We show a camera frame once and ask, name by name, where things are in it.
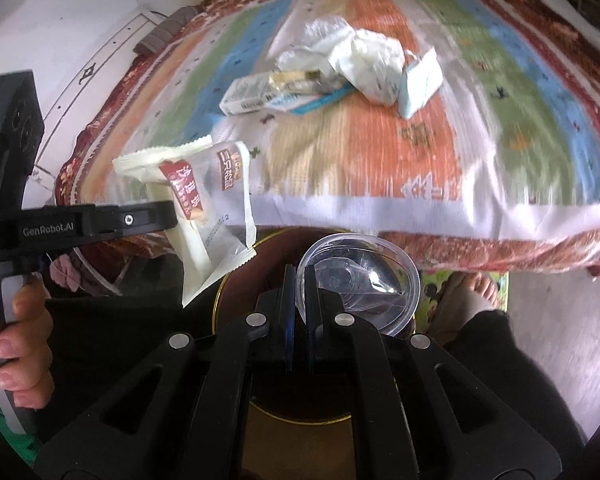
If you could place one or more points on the yellow snack packet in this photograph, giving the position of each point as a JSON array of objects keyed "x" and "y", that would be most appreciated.
[{"x": 290, "y": 80}]

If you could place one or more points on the clear plastic cup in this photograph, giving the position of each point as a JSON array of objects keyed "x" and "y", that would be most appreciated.
[{"x": 370, "y": 270}]

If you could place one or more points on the blue and white flat packet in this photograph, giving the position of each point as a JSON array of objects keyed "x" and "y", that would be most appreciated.
[{"x": 310, "y": 102}]

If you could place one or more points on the white face mask package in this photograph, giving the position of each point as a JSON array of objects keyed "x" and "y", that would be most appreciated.
[{"x": 375, "y": 60}]

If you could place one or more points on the white decorated bed board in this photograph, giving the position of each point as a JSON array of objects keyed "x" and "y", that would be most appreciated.
[{"x": 95, "y": 85}]

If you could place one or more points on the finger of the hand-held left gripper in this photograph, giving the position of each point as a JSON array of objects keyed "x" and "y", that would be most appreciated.
[{"x": 140, "y": 217}]

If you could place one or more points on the dark round bin gold rim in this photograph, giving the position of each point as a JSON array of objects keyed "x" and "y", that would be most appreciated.
[{"x": 270, "y": 260}]

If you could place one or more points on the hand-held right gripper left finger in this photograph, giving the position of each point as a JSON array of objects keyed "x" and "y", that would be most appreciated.
[{"x": 286, "y": 310}]

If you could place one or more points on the pink cloth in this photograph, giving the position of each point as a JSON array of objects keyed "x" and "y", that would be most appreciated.
[{"x": 65, "y": 272}]

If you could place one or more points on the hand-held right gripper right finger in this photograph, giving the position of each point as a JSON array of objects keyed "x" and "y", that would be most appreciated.
[{"x": 311, "y": 310}]

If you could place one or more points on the grey pillow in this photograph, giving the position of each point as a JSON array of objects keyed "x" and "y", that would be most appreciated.
[{"x": 162, "y": 32}]

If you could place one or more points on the white snack wrapper red label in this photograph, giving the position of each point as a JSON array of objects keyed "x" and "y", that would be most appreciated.
[{"x": 215, "y": 175}]

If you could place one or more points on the small white carton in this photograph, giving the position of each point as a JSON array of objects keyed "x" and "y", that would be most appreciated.
[{"x": 245, "y": 97}]

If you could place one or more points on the striped colourful blanket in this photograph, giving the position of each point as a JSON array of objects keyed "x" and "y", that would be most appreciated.
[
  {"x": 380, "y": 160},
  {"x": 480, "y": 252}
]

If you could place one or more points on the person's left hand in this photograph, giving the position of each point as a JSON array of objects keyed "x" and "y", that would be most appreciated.
[{"x": 25, "y": 355}]

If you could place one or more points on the person's bare foot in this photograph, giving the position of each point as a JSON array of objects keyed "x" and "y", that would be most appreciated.
[{"x": 432, "y": 280}]

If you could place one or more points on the white rolled cloth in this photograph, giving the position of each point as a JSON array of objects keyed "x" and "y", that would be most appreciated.
[{"x": 575, "y": 20}]

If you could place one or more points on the person's right foot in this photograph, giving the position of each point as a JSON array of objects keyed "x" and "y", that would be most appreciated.
[{"x": 472, "y": 295}]

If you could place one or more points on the person's right leg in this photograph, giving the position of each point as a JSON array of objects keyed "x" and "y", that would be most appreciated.
[{"x": 520, "y": 360}]

